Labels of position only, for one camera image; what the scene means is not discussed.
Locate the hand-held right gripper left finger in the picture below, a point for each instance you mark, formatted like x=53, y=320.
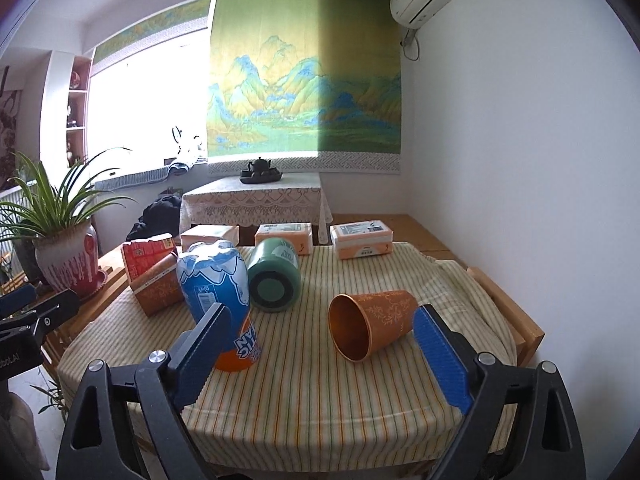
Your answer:
x=200, y=355

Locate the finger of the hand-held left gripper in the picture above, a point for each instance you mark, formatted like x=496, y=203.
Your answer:
x=60, y=307

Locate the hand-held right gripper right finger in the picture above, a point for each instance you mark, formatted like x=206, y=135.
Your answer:
x=442, y=360

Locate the orange patterned cup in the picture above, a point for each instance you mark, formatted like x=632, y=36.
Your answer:
x=385, y=315

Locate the green cup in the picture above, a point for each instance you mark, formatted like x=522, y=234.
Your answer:
x=280, y=265

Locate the small green plant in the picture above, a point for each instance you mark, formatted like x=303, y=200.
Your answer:
x=52, y=397

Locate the potted spider plant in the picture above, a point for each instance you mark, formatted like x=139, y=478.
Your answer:
x=65, y=255

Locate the dark plant pot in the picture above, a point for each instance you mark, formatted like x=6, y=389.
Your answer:
x=25, y=260

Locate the brown carton box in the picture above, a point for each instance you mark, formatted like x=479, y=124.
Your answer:
x=160, y=290

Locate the blue white snack bag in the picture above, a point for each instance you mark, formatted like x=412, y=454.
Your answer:
x=215, y=280

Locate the red printed box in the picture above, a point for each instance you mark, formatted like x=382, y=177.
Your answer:
x=145, y=255

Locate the striped tablecloth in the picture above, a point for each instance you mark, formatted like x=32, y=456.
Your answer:
x=310, y=385

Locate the beige paper box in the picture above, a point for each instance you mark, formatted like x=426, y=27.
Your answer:
x=210, y=236

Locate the black bag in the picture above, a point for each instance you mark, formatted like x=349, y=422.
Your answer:
x=157, y=217

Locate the orange and white box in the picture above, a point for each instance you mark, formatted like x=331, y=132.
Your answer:
x=285, y=237
x=362, y=240

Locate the blue towel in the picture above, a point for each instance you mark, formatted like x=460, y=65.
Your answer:
x=140, y=177

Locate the white lace tablecloth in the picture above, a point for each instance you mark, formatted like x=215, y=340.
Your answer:
x=250, y=202

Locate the dark tea tray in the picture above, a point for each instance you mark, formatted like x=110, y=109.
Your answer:
x=262, y=178

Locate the dark teapot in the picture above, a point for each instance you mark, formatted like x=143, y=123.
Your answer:
x=260, y=166

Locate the white desk fan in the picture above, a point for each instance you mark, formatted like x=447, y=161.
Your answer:
x=187, y=147

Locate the landscape roller blind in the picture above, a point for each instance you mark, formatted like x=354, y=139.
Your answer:
x=150, y=30

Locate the dark wall scroll painting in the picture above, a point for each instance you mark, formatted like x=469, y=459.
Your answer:
x=7, y=125

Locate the white wall shelf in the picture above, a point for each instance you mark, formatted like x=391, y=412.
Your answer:
x=57, y=110

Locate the landscape wall hanging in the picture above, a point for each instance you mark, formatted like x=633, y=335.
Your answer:
x=300, y=85

